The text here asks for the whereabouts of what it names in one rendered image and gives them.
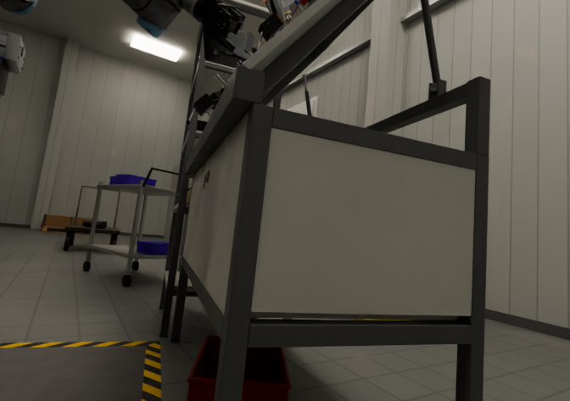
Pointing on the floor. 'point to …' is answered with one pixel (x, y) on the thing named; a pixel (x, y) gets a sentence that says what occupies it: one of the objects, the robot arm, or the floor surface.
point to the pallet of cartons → (60, 223)
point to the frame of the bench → (239, 292)
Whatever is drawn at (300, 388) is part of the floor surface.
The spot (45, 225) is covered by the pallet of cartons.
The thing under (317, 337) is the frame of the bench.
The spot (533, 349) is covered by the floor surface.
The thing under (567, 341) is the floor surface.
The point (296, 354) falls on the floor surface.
